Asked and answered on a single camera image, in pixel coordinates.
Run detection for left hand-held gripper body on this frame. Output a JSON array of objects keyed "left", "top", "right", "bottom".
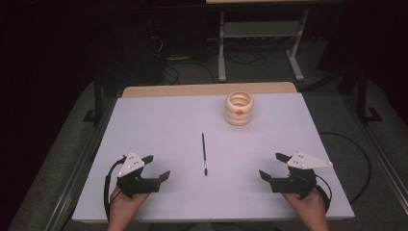
[{"left": 115, "top": 150, "right": 162, "bottom": 199}]

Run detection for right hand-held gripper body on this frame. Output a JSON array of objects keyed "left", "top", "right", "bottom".
[{"left": 270, "top": 150, "right": 333, "bottom": 200}]

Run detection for thin black pen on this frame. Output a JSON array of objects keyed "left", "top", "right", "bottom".
[{"left": 201, "top": 132, "right": 209, "bottom": 177}]

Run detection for cream ribbed pen holder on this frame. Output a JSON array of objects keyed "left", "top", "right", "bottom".
[{"left": 224, "top": 90, "right": 255, "bottom": 127}]

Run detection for person's left hand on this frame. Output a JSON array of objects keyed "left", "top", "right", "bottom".
[{"left": 109, "top": 187, "right": 150, "bottom": 224}]

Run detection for person's right hand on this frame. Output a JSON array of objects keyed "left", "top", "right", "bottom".
[{"left": 282, "top": 190, "right": 327, "bottom": 222}]

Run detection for white table mat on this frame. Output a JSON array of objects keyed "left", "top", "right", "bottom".
[{"left": 71, "top": 92, "right": 356, "bottom": 223}]

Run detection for black metal stand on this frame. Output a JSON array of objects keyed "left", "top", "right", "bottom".
[
  {"left": 356, "top": 62, "right": 383, "bottom": 125},
  {"left": 82, "top": 76, "right": 104, "bottom": 127}
]

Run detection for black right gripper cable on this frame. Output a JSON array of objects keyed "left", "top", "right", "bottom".
[{"left": 315, "top": 174, "right": 333, "bottom": 214}]

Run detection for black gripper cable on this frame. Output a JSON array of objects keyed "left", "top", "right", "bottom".
[
  {"left": 103, "top": 155, "right": 128, "bottom": 222},
  {"left": 315, "top": 174, "right": 333, "bottom": 214}
]

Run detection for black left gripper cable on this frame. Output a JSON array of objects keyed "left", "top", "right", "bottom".
[{"left": 103, "top": 155, "right": 128, "bottom": 222}]

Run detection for black looped floor cable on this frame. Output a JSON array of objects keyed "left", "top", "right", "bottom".
[{"left": 319, "top": 131, "right": 372, "bottom": 205}]

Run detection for tangled black floor cables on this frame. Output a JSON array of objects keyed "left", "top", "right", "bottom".
[{"left": 224, "top": 47, "right": 268, "bottom": 67}]

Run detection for white metal desk frame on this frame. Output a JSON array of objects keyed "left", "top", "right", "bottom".
[{"left": 205, "top": 0, "right": 311, "bottom": 84}]

